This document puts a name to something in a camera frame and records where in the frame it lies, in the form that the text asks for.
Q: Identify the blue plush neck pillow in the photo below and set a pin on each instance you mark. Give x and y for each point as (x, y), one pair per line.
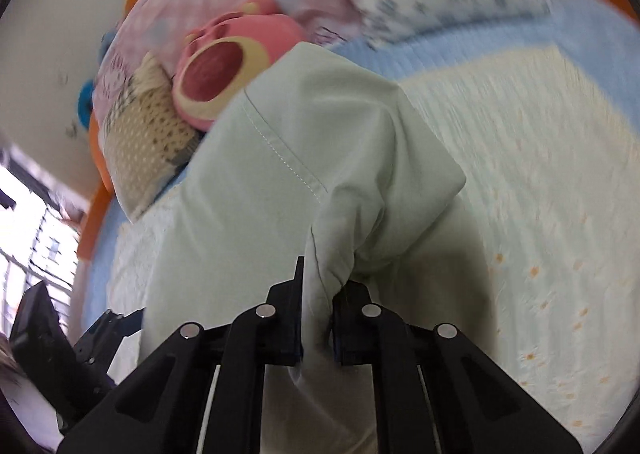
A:
(105, 41)

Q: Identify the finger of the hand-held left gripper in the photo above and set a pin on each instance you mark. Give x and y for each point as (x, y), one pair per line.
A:
(125, 320)
(97, 346)

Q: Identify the pale green hooded coat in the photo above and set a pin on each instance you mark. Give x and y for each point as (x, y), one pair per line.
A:
(310, 133)

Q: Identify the white lace blanket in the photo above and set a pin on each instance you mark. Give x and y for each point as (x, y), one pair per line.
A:
(525, 184)

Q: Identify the beige patchwork pillow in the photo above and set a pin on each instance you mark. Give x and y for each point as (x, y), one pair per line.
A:
(145, 143)

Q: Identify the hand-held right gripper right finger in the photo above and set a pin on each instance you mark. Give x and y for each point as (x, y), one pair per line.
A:
(352, 329)

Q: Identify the orange bed frame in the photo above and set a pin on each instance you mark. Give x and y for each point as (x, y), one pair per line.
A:
(97, 214)

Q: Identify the window with railing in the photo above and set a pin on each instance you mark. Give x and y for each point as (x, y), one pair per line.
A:
(30, 244)

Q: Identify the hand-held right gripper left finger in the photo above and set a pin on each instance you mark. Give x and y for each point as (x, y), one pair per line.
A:
(285, 324)

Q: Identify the pink bear plush pillow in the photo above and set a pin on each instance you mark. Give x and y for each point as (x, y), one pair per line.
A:
(250, 33)

